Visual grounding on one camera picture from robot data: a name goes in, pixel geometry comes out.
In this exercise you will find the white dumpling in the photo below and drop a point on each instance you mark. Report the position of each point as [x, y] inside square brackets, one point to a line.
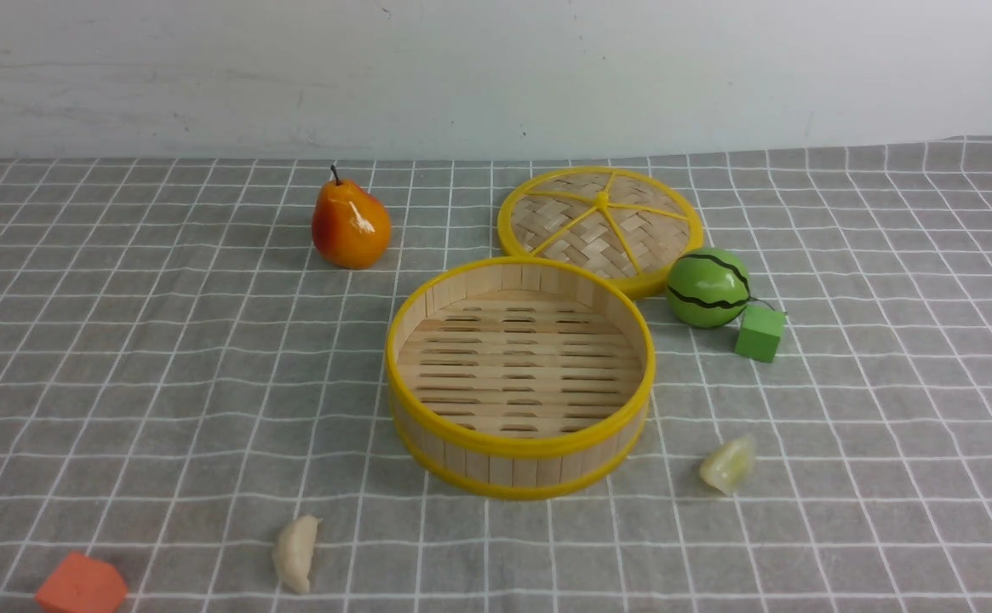
[293, 551]

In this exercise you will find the bamboo steamer tray yellow rim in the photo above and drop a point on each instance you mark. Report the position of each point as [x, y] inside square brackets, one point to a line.
[519, 378]

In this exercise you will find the green striped toy watermelon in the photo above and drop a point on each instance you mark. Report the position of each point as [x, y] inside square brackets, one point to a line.
[708, 287]

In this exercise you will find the grey checked tablecloth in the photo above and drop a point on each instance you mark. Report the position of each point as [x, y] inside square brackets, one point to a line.
[181, 376]

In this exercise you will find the orange red toy pear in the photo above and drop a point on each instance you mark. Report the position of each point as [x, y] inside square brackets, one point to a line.
[351, 228]

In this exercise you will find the woven bamboo steamer lid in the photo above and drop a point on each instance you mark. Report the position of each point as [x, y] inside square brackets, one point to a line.
[616, 223]

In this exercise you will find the pale green dumpling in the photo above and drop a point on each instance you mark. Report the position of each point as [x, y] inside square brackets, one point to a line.
[725, 468]

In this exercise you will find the green cube block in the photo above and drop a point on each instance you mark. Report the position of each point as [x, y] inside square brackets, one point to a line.
[760, 334]

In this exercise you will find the orange cube block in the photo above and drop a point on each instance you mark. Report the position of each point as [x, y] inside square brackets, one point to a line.
[82, 584]

